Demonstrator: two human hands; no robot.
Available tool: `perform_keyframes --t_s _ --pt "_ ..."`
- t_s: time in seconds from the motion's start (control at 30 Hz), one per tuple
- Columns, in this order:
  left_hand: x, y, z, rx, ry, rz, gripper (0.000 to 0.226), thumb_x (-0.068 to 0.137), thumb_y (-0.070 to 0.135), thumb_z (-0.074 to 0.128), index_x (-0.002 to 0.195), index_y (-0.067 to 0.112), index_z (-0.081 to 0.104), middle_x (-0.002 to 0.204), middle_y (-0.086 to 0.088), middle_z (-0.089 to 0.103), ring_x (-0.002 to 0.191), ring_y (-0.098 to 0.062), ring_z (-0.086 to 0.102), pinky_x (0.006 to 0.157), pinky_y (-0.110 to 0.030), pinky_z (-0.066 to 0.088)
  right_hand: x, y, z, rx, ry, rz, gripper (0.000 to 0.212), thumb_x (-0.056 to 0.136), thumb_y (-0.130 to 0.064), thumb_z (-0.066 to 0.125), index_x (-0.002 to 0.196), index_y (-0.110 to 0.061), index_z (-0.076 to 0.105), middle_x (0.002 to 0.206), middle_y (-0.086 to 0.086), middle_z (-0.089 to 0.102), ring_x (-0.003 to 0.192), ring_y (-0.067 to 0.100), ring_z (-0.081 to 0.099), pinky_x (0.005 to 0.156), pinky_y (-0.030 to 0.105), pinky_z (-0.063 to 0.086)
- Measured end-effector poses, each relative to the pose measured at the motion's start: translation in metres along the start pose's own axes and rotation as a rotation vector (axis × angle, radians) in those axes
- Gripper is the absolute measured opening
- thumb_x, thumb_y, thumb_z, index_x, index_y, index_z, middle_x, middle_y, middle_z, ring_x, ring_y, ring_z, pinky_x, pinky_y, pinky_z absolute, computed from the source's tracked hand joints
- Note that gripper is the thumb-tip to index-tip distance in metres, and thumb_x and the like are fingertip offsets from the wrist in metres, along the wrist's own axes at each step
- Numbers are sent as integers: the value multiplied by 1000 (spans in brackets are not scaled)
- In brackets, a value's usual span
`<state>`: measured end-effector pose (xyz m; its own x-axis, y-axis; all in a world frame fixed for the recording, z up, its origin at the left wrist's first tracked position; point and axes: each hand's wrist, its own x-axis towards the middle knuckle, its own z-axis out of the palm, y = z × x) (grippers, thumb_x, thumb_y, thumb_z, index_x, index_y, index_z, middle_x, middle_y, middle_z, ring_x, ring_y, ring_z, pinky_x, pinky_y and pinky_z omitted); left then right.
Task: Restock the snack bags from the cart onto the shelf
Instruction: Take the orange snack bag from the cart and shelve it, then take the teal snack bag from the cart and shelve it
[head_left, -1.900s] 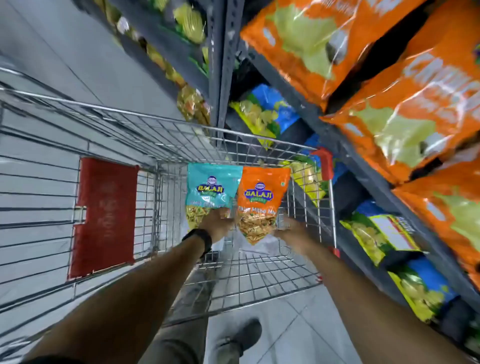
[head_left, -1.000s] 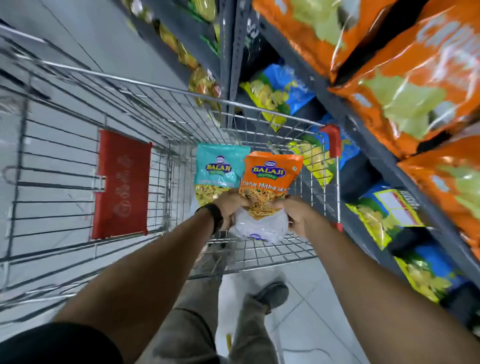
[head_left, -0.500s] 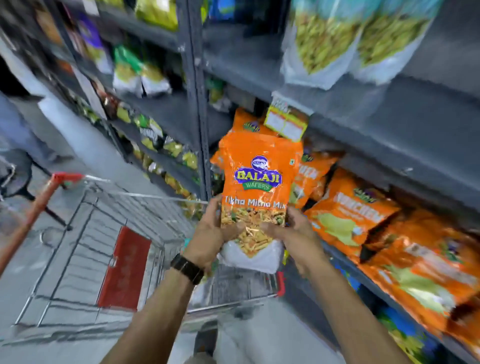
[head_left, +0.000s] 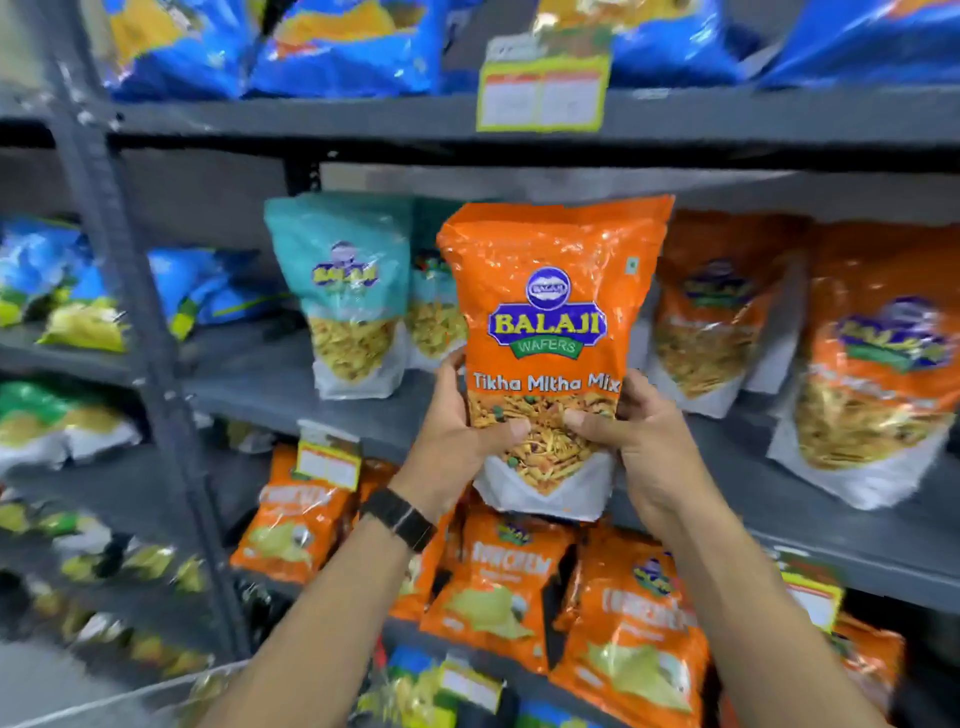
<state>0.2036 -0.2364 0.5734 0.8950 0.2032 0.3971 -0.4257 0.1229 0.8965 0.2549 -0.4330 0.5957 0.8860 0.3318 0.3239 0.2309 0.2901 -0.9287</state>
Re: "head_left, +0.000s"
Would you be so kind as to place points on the person's right hand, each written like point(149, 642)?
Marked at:
point(660, 465)

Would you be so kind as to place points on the person's left hand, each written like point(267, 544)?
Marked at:
point(442, 450)

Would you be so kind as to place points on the person's left thumb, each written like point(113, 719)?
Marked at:
point(501, 437)

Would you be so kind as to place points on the person's right thumb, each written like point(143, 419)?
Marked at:
point(592, 429)

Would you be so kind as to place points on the orange snack mix packet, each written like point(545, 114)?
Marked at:
point(712, 315)
point(877, 360)
point(551, 262)

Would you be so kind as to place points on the person's right forearm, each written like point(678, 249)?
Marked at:
point(750, 630)

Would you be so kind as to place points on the person's left forearm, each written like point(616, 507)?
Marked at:
point(330, 630)

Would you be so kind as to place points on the black wristwatch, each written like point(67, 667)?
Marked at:
point(399, 517)

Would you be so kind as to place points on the teal snack packet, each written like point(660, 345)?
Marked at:
point(433, 315)
point(345, 277)

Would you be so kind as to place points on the orange chips packet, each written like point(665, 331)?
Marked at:
point(289, 517)
point(495, 585)
point(637, 637)
point(420, 577)
point(870, 656)

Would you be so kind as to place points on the yellow-edged shelf price label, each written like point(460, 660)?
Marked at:
point(814, 596)
point(328, 463)
point(469, 684)
point(541, 94)

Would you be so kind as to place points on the blue and yellow snack packet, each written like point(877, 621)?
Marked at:
point(405, 690)
point(172, 285)
point(34, 262)

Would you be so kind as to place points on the grey metal shelf rack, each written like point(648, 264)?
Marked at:
point(300, 116)

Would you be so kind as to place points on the blue chips packet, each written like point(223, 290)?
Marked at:
point(667, 49)
point(862, 45)
point(176, 45)
point(352, 52)

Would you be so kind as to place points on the rows of yellow-green small packets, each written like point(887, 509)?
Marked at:
point(97, 555)

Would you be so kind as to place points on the green and white snack packet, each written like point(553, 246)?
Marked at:
point(52, 424)

